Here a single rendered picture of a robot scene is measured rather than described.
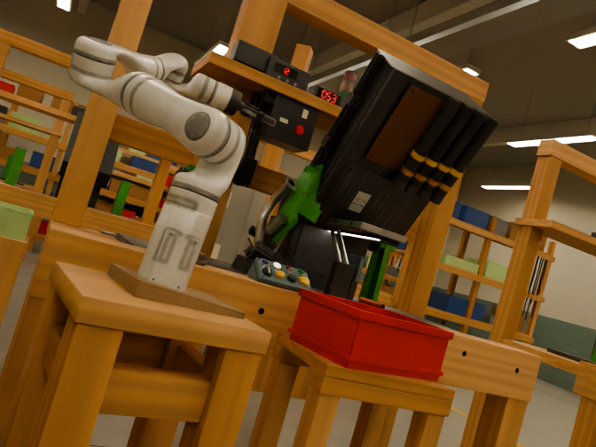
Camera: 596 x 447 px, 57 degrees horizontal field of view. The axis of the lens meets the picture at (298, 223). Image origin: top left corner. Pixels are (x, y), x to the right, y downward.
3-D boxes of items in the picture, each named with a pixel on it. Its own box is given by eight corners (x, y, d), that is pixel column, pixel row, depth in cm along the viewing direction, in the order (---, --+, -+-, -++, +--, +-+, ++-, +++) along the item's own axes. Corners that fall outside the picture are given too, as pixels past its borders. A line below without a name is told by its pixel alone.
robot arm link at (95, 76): (58, 77, 123) (121, 117, 110) (67, 35, 120) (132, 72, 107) (94, 84, 130) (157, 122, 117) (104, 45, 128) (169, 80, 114)
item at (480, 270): (519, 396, 749) (560, 238, 762) (375, 366, 648) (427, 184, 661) (490, 383, 799) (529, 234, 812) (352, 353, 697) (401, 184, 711)
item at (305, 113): (308, 151, 191) (320, 111, 192) (265, 134, 184) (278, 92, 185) (294, 153, 202) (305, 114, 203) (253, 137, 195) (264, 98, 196)
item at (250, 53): (273, 75, 188) (278, 56, 188) (233, 58, 181) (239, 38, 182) (266, 79, 194) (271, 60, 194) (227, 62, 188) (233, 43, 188)
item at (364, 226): (404, 247, 157) (407, 237, 157) (358, 231, 150) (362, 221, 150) (340, 235, 192) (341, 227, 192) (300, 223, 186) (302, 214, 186)
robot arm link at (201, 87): (203, 112, 155) (216, 83, 152) (152, 87, 149) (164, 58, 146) (202, 105, 161) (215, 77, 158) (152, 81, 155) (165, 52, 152)
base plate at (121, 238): (465, 340, 179) (466, 333, 179) (133, 254, 134) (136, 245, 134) (392, 312, 217) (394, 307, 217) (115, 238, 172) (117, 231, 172)
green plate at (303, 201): (308, 237, 163) (342, 179, 167) (286, 223, 160) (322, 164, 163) (293, 234, 174) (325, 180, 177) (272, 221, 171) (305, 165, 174)
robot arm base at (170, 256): (189, 294, 96) (223, 204, 98) (138, 278, 93) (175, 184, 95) (180, 287, 105) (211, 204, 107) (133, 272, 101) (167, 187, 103)
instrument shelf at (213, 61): (426, 155, 210) (429, 145, 210) (207, 61, 173) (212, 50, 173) (389, 158, 233) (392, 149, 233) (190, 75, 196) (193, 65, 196)
